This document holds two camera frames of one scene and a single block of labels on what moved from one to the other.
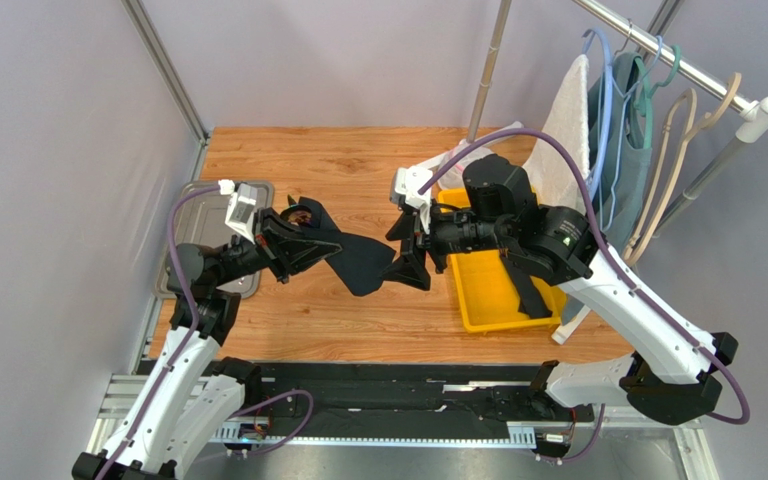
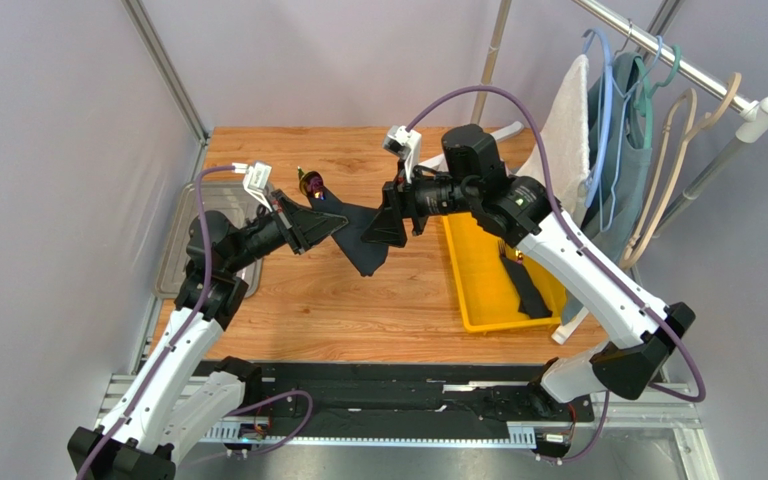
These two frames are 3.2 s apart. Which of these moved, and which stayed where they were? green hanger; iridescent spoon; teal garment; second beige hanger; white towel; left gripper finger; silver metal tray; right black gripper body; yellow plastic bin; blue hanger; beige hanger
Moved: left gripper finger; iridescent spoon; right black gripper body
Stayed: blue hanger; yellow plastic bin; green hanger; beige hanger; teal garment; white towel; silver metal tray; second beige hanger
